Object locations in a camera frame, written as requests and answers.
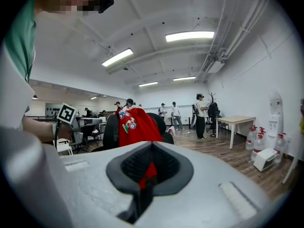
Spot black swivel chair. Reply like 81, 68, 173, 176
206, 103, 223, 137

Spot person's white green shirt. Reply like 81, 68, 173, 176
0, 0, 38, 130

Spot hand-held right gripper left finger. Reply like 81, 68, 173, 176
59, 141, 153, 228

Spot row of clear water jugs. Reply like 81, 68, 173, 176
245, 125, 287, 163

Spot small white appliance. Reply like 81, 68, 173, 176
253, 148, 278, 172

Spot small white stool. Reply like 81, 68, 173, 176
53, 138, 74, 156

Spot white water dispenser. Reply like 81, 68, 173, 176
268, 90, 284, 149

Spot white ceiling air conditioner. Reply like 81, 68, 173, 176
206, 59, 225, 74

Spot black coat rack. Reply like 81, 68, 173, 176
208, 92, 218, 118

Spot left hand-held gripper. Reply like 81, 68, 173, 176
56, 103, 104, 145

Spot white ceiling pipes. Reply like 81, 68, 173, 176
197, 0, 270, 83

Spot black mesh office chair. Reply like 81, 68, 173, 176
91, 112, 175, 153

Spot light wood table white legs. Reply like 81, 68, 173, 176
215, 116, 257, 149

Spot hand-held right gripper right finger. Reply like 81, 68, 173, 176
137, 141, 273, 228

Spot red printed garment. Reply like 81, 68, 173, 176
117, 107, 164, 190

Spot person's left forearm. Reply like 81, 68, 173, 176
22, 116, 72, 143

